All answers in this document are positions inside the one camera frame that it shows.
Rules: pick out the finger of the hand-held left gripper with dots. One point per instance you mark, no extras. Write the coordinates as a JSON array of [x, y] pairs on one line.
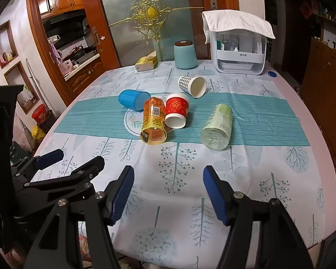
[[49, 158], [81, 171]]

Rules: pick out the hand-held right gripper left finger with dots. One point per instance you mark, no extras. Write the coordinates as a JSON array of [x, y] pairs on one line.
[[119, 199]]

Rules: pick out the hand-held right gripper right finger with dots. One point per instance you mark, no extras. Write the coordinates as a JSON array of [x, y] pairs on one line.
[[216, 199]]

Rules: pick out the pale green clear cup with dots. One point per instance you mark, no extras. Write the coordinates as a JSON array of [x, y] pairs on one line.
[[218, 126]]

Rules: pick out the blue plastic cup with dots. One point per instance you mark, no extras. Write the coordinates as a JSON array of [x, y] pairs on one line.
[[131, 99]]

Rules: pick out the orange clear plastic cup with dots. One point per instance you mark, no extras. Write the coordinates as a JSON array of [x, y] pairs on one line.
[[154, 117]]

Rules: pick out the red paper cup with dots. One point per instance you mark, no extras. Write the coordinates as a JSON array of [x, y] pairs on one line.
[[177, 108]]

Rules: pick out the grey checked paper cup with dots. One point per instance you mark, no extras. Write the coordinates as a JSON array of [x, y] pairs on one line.
[[189, 85]]

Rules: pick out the yellow bag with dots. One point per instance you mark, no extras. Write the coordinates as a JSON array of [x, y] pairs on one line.
[[37, 132]]

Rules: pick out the red bucket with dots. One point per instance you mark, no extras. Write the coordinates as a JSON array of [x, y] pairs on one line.
[[39, 113]]

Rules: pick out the tree print tablecloth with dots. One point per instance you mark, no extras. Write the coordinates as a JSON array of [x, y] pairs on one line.
[[168, 168]]

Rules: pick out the white patterned plate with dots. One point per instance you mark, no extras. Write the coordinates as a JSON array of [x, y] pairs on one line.
[[130, 123]]

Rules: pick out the wooden kitchen base cabinet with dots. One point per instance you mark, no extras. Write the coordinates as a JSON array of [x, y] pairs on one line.
[[84, 77]]

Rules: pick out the purple hanging towel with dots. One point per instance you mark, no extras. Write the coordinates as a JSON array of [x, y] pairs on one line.
[[55, 53]]

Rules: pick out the yellow tissue box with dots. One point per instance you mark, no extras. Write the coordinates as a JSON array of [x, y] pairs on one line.
[[145, 63]]

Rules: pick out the black range hood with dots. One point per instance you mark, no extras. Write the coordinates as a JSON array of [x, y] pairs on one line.
[[65, 16]]

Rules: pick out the small blue cap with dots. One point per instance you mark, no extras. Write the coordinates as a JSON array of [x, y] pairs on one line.
[[272, 74]]

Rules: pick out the glass door with gold ornament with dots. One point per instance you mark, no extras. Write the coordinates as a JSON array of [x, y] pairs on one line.
[[128, 39]]

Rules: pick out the white plastic storage organizer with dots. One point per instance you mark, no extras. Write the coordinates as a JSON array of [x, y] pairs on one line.
[[238, 58]]

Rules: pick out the teal canister with brown lid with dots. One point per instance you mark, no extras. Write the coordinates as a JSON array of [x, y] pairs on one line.
[[185, 56]]

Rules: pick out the wooden side cabinet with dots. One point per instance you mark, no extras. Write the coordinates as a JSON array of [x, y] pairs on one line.
[[322, 89]]

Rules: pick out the white cloth cover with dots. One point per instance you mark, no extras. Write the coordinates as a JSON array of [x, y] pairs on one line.
[[235, 21]]

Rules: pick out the silver door lock plate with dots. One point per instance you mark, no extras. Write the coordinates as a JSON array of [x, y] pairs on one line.
[[213, 4]]

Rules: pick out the large wall niche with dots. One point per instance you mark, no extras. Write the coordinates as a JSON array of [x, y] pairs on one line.
[[22, 86]]

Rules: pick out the small wall niche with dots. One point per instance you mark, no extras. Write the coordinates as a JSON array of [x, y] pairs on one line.
[[5, 44]]

